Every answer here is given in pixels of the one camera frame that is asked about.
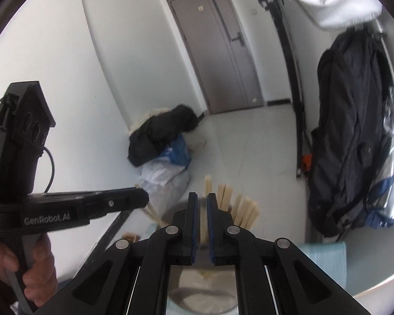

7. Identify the white plastic bag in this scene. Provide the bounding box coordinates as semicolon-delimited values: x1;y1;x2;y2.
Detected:
141;159;184;191

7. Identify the black cable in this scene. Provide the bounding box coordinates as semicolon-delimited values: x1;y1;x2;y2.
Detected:
39;147;56;192

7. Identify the person's left hand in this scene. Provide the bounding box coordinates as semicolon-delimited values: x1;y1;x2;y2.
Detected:
0;234;58;314

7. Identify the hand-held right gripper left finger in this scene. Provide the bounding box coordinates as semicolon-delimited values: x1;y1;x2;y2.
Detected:
39;192;199;315

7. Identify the black jacket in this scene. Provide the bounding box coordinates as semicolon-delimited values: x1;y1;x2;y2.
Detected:
128;104;199;167

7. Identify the black backpack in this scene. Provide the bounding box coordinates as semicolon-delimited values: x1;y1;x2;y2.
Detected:
307;26;394;238

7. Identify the white hanging bag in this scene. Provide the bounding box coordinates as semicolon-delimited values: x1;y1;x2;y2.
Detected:
261;0;385;31

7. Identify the wooden chopstick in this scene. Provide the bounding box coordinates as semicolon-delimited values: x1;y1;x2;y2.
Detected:
200;175;214;246
135;184;161;225

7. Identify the grey door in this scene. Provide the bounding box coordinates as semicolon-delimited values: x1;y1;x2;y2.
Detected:
167;0;265;115

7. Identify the bundle of wooden chopsticks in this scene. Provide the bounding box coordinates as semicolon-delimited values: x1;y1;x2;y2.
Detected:
216;184;260;230

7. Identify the white utensil holder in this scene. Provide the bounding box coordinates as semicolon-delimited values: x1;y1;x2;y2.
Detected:
160;200;240;315

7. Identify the teal checked tablecloth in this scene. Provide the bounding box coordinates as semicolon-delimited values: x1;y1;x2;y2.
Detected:
295;241;348;291

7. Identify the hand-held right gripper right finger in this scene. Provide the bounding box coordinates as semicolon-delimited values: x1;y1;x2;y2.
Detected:
207;192;371;315

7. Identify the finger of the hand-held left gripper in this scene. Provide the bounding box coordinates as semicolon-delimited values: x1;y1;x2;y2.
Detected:
75;186;150;221

